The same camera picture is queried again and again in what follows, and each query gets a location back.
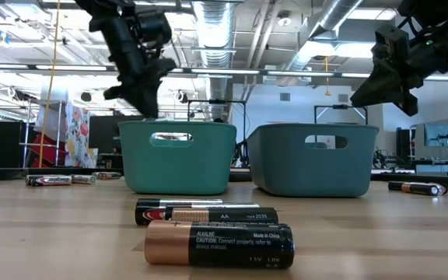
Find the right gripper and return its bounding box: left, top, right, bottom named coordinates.
left=350, top=42, right=448, bottom=117

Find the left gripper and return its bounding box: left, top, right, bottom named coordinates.
left=89, top=15, right=178, bottom=119

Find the green teal plastic bin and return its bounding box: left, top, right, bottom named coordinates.
left=117, top=119, right=238, bottom=195

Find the blue teal plastic bin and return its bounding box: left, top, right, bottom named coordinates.
left=247, top=123, right=380, bottom=198

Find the black speaker box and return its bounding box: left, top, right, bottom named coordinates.
left=396, top=128, right=411, bottom=160

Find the grey monitor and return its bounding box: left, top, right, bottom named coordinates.
left=424, top=123, right=448, bottom=149

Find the black screen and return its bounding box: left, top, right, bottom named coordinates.
left=88, top=114, right=147, bottom=155

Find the long ceiling light strip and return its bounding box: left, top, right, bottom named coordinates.
left=0, top=63, right=264, bottom=77
left=264, top=70, right=448, bottom=83

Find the floral patterned panel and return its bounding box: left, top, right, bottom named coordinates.
left=64, top=101, right=100, bottom=169

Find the red slanted board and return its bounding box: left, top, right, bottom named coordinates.
left=28, top=133, right=68, bottom=169

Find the metal rack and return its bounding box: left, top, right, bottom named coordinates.
left=20, top=99, right=65, bottom=169

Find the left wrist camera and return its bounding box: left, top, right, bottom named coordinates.
left=133, top=9, right=173, bottom=47

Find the silver spiral ventilation duct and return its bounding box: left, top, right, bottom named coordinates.
left=191, top=0, right=236, bottom=122

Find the silver slanted ventilation duct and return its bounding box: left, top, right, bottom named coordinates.
left=285, top=0, right=365, bottom=77

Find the yellow hanging cable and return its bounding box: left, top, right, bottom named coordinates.
left=38, top=0, right=61, bottom=169

